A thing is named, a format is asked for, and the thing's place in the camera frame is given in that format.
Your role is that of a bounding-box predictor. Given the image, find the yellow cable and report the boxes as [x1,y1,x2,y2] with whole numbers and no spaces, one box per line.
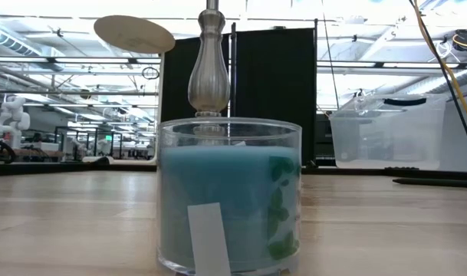
[412,0,467,133]

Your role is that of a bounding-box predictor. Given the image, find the black partition screen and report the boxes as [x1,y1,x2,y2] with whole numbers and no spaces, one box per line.
[160,27,318,166]

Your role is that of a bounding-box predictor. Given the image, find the black round ceiling device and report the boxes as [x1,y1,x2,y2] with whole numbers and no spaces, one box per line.
[452,29,467,53]

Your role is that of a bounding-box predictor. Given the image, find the round tan disc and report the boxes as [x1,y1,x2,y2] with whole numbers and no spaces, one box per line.
[93,15,176,55]

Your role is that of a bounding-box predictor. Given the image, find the black aluminium frame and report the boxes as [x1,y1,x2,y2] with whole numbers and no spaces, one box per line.
[0,161,467,181]

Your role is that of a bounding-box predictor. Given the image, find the thin black hanging cable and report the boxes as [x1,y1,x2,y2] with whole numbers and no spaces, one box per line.
[321,0,340,112]

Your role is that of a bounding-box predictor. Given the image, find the black thin stick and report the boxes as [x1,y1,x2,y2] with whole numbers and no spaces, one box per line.
[393,177,467,189]

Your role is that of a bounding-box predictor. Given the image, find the black hose loop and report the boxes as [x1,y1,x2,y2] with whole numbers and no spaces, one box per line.
[0,136,18,164]

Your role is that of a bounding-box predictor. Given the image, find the clear plastic bin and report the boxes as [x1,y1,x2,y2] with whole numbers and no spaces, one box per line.
[328,93,448,172]

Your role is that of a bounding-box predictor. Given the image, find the blue candle glass jar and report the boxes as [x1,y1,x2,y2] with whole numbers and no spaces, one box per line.
[156,116,304,276]

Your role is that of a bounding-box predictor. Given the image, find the silver lamp stand black socket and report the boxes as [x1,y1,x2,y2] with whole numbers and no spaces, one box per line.
[187,0,232,146]

